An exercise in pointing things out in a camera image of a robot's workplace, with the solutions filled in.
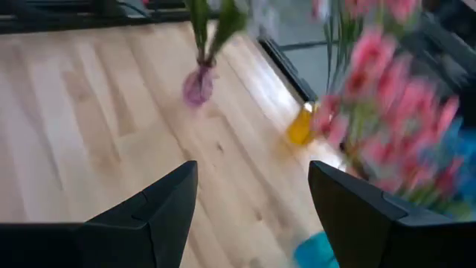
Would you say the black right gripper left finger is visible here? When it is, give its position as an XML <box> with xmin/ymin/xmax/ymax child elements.
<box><xmin>0</xmin><ymin>160</ymin><xmax>199</xmax><ymax>268</ymax></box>

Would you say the pink artificial flower bunch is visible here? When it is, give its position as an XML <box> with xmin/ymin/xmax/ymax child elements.
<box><xmin>314</xmin><ymin>28</ymin><xmax>397</xmax><ymax>150</ymax></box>
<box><xmin>356</xmin><ymin>80</ymin><xmax>466</xmax><ymax>198</ymax></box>
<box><xmin>310</xmin><ymin>0</ymin><xmax>423</xmax><ymax>27</ymax></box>

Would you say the blue glass vase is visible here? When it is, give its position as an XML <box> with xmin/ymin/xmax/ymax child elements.
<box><xmin>292</xmin><ymin>230</ymin><xmax>340</xmax><ymax>268</ymax></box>

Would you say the blue artificial flower bunch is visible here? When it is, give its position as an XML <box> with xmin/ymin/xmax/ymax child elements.
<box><xmin>427</xmin><ymin>118</ymin><xmax>476</xmax><ymax>209</ymax></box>

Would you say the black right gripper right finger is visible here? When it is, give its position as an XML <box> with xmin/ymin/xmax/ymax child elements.
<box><xmin>307</xmin><ymin>160</ymin><xmax>476</xmax><ymax>268</ymax></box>

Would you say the yellow glass vase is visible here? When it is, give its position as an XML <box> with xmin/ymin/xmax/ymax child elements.
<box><xmin>286</xmin><ymin>102</ymin><xmax>317</xmax><ymax>146</ymax></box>

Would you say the purple glass vase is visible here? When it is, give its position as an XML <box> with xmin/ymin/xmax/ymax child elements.
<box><xmin>181</xmin><ymin>63</ymin><xmax>219</xmax><ymax>109</ymax></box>

